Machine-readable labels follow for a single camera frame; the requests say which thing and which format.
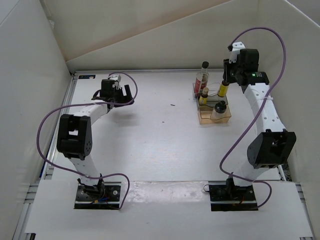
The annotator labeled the small yellow label bottle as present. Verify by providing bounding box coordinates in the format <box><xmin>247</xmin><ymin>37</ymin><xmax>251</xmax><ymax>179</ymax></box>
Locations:
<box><xmin>198</xmin><ymin>87</ymin><xmax>209</xmax><ymax>105</ymax></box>
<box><xmin>217</xmin><ymin>81</ymin><xmax>230</xmax><ymax>98</ymax></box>

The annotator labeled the tall red label sauce bottle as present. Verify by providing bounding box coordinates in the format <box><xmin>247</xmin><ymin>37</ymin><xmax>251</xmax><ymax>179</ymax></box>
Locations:
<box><xmin>193</xmin><ymin>61</ymin><xmax>209</xmax><ymax>98</ymax></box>

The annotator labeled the white powder jar black lid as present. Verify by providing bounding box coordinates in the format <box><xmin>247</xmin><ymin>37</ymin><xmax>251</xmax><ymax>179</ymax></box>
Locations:
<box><xmin>210</xmin><ymin>100</ymin><xmax>227</xmax><ymax>122</ymax></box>

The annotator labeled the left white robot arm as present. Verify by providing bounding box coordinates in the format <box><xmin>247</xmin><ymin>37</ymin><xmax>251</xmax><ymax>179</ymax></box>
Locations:
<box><xmin>56</xmin><ymin>74</ymin><xmax>133</xmax><ymax>200</ymax></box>

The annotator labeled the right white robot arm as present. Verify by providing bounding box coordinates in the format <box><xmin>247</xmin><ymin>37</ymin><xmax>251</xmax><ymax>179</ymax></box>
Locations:
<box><xmin>223</xmin><ymin>43</ymin><xmax>297</xmax><ymax>200</ymax></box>

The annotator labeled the tiered plastic condiment rack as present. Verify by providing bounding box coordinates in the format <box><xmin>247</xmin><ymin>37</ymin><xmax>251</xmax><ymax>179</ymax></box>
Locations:
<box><xmin>192</xmin><ymin>89</ymin><xmax>232</xmax><ymax>125</ymax></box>

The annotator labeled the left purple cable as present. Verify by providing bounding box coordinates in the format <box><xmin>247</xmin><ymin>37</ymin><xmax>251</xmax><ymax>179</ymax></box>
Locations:
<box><xmin>36</xmin><ymin>72</ymin><xmax>139</xmax><ymax>210</ymax></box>

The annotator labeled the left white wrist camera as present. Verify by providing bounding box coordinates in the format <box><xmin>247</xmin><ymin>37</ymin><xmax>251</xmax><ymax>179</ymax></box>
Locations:
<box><xmin>107</xmin><ymin>74</ymin><xmax>122</xmax><ymax>88</ymax></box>

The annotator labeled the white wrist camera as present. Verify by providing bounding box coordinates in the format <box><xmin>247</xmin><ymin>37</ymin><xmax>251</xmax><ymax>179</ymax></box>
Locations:
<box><xmin>107</xmin><ymin>74</ymin><xmax>122</xmax><ymax>88</ymax></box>
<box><xmin>227</xmin><ymin>41</ymin><xmax>246</xmax><ymax>64</ymax></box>

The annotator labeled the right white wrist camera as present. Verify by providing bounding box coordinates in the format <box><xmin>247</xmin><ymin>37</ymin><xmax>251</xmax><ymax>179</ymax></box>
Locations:
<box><xmin>227</xmin><ymin>41</ymin><xmax>246</xmax><ymax>64</ymax></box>

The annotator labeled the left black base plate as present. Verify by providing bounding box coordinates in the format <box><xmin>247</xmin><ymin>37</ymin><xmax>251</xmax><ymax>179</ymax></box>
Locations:
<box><xmin>74</xmin><ymin>183</ymin><xmax>121</xmax><ymax>210</ymax></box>

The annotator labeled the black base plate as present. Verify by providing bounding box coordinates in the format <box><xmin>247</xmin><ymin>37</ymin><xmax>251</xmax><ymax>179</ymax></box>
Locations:
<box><xmin>74</xmin><ymin>183</ymin><xmax>121</xmax><ymax>210</ymax></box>
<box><xmin>208</xmin><ymin>184</ymin><xmax>258</xmax><ymax>212</ymax></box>

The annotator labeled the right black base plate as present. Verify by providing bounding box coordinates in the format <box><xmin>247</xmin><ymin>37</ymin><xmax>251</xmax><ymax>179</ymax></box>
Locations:
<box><xmin>208</xmin><ymin>184</ymin><xmax>258</xmax><ymax>212</ymax></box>

